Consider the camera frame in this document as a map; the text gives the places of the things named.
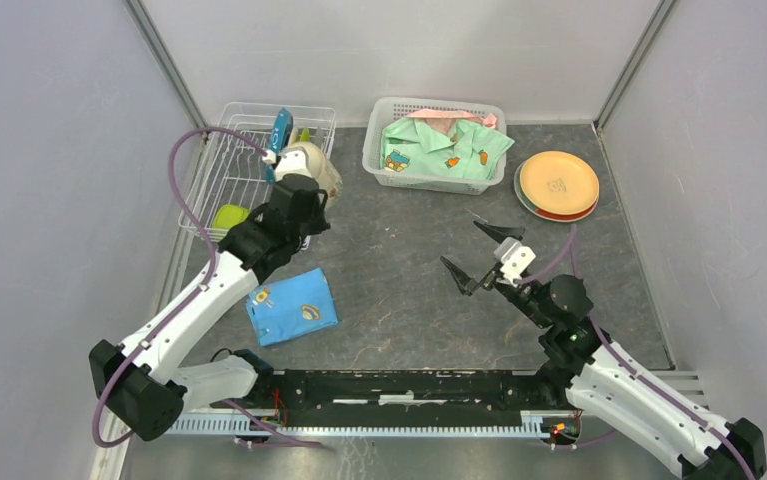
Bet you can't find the green interior mug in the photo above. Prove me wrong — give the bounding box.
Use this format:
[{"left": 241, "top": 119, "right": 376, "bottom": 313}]
[{"left": 281, "top": 141, "right": 343, "bottom": 209}]

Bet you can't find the lime green bowl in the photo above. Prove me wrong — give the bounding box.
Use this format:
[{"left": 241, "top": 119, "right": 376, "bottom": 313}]
[{"left": 211, "top": 204, "right": 250, "bottom": 230}]

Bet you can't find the blue polka dot plate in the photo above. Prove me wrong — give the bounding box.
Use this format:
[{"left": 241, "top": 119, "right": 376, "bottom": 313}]
[{"left": 262, "top": 107, "right": 294, "bottom": 183}]

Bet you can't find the orange plate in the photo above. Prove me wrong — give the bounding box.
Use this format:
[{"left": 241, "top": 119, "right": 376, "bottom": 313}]
[{"left": 518, "top": 151, "right": 600, "bottom": 215}]

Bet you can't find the red plate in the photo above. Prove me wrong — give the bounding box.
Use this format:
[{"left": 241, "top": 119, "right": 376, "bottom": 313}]
[{"left": 534, "top": 202, "right": 598, "bottom": 223}]

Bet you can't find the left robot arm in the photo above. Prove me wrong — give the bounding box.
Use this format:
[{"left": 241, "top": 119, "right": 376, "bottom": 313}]
[{"left": 88, "top": 174, "right": 329, "bottom": 441}]

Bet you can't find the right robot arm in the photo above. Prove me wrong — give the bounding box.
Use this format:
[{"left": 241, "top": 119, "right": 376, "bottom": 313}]
[{"left": 441, "top": 222, "right": 767, "bottom": 479}]

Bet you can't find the mint green printed shirt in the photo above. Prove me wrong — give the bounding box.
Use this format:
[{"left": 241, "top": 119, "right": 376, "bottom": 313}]
[{"left": 378, "top": 117, "right": 514, "bottom": 180}]

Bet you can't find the blue folded cloth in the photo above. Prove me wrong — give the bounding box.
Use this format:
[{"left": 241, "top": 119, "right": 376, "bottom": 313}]
[{"left": 245, "top": 268, "right": 339, "bottom": 347}]

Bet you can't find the pink cloth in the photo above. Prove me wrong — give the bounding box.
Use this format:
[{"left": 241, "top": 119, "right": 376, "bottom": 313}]
[{"left": 408, "top": 108, "right": 498, "bottom": 128}]

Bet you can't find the white plastic basket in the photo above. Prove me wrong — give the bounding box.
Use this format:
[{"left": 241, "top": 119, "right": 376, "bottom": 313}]
[{"left": 362, "top": 97, "right": 514, "bottom": 195}]

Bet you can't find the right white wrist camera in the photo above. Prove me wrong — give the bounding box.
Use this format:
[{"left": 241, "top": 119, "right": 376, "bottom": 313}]
[{"left": 493, "top": 237, "right": 536, "bottom": 285}]

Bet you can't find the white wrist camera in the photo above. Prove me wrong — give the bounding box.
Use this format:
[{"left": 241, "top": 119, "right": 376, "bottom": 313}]
[
  {"left": 261, "top": 146, "right": 313, "bottom": 182},
  {"left": 493, "top": 237, "right": 536, "bottom": 285}
]

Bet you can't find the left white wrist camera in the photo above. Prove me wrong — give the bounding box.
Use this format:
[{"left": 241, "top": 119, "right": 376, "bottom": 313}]
[{"left": 261, "top": 146, "right": 313, "bottom": 182}]

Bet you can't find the white wire dish rack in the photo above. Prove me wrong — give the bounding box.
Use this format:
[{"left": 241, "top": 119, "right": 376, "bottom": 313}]
[{"left": 185, "top": 102, "right": 336, "bottom": 242}]

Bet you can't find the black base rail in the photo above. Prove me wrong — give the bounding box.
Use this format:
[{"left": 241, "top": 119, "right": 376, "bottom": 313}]
[{"left": 241, "top": 370, "right": 578, "bottom": 429}]

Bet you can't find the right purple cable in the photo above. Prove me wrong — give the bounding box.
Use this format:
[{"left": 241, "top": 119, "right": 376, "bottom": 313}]
[{"left": 518, "top": 225, "right": 755, "bottom": 480}]

